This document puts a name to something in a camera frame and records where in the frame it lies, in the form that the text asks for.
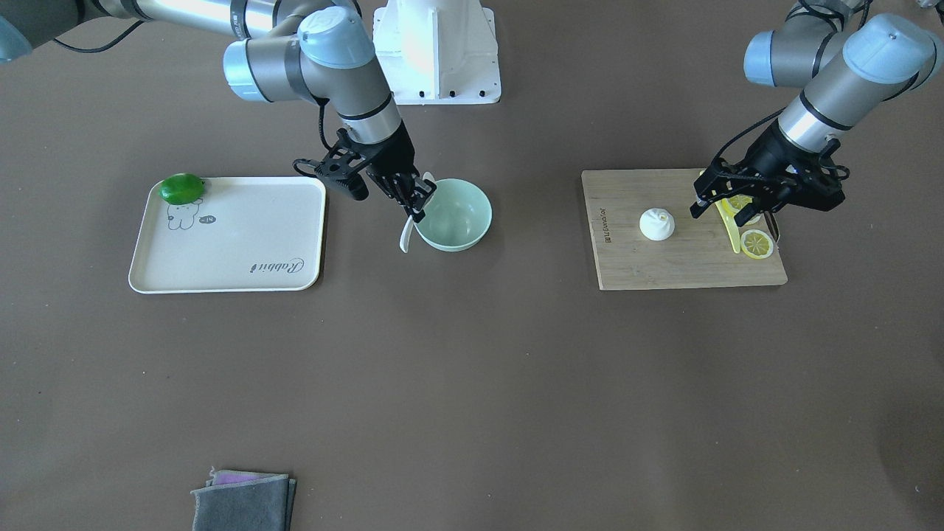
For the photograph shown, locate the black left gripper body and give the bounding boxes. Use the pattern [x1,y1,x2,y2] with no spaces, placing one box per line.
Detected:
[690,124,849,218]

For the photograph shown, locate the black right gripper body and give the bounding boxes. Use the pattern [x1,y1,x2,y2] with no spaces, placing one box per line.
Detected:
[293,123,420,201]

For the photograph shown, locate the white ceramic spoon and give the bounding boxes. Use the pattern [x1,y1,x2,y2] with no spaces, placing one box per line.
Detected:
[399,172,436,253]

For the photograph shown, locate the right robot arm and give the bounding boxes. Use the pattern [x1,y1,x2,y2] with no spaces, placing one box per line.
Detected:
[1,1,436,222]

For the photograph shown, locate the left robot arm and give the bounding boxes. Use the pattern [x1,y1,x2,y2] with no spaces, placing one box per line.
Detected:
[690,1,942,226]

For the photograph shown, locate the light green bowl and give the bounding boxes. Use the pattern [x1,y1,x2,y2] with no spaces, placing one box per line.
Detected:
[416,178,493,252]

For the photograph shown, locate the stacked lemon slices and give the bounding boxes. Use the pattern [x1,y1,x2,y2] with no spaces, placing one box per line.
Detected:
[721,195,752,229]

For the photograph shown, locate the lemon slice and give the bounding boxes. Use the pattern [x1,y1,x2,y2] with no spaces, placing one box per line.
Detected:
[740,229,776,260]

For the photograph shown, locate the bamboo cutting board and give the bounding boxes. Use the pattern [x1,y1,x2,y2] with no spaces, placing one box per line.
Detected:
[581,168,788,291]

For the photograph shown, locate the cream plastic tray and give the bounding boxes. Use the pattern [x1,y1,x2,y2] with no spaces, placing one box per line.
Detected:
[128,176,327,294]

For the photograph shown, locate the green lime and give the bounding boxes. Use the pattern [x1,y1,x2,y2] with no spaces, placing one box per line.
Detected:
[158,173,205,206]

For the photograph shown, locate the grey folded cloth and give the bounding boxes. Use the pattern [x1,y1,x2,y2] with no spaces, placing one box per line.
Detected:
[191,468,296,530]

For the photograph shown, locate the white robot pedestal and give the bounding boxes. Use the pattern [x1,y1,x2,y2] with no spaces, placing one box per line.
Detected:
[373,1,502,105]

